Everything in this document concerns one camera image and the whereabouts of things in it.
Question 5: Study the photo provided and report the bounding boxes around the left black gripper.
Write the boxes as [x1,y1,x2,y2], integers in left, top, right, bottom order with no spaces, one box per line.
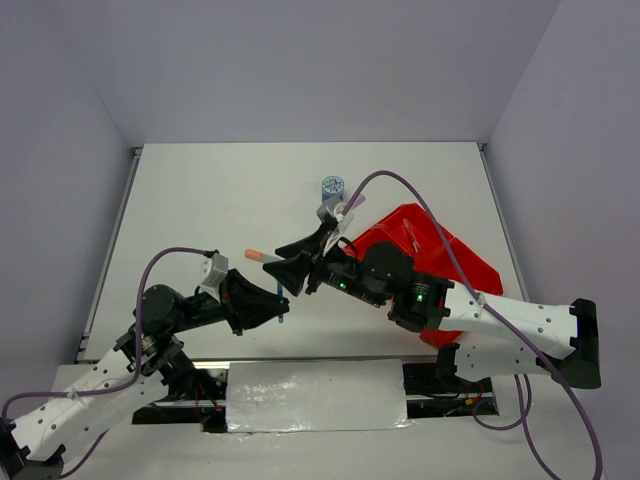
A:
[170,267,290,335]

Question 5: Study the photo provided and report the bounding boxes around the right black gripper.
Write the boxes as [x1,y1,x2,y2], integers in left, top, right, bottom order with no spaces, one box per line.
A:
[261,224,385,307]

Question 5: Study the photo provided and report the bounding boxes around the blue pen refill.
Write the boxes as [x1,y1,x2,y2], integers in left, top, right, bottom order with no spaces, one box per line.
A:
[276,282,288,324]

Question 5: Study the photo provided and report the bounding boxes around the red pen refill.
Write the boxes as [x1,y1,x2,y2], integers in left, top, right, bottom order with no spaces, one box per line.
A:
[403,219,420,254]

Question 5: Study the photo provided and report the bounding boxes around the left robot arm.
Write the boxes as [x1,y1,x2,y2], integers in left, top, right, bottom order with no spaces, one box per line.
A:
[1,270,289,479]

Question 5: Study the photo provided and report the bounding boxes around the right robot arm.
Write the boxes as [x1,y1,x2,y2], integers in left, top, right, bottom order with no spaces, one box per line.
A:
[263,229,602,391]

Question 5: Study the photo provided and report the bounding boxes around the orange capped lead case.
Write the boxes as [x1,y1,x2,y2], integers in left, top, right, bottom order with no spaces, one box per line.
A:
[244,249,280,264]

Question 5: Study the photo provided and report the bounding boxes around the far blue tape stack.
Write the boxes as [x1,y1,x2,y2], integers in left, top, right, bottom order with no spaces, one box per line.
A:
[321,175,345,202]

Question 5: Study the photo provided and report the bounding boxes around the pink eraser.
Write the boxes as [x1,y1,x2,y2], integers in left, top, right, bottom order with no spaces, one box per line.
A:
[343,193,366,213]

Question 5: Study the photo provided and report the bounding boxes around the silver foil base cover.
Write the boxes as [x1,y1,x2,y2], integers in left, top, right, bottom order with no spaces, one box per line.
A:
[226,359,410,433]

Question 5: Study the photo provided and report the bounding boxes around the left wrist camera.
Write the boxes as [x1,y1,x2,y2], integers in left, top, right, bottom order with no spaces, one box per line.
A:
[198,252,229,299]

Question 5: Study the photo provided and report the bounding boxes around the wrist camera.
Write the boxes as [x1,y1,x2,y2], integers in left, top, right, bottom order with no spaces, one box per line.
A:
[316,196,354,235]
[198,252,229,299]

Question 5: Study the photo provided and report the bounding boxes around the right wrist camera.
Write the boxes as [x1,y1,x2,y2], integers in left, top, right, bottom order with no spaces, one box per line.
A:
[316,196,354,235]

